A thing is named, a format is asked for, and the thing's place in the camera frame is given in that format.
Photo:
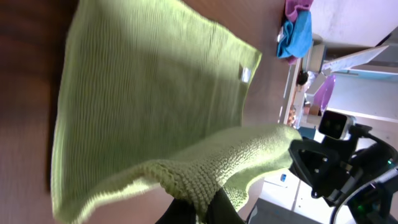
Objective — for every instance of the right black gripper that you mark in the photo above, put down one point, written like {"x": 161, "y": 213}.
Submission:
{"x": 329, "y": 167}

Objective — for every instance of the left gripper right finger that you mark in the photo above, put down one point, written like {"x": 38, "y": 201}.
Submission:
{"x": 221, "y": 210}

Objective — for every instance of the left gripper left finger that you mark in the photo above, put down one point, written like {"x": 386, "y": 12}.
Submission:
{"x": 179, "y": 212}

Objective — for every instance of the light green microfiber cloth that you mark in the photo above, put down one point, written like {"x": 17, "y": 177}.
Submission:
{"x": 152, "y": 94}

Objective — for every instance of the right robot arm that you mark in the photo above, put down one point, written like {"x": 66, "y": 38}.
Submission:
{"x": 370, "y": 199}

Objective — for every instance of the crumpled blue cloth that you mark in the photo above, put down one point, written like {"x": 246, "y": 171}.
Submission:
{"x": 297, "y": 36}

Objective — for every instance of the crumpled purple cloth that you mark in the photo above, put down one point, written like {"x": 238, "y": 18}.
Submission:
{"x": 292, "y": 9}

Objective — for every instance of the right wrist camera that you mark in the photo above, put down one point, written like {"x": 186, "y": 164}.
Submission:
{"x": 335, "y": 125}

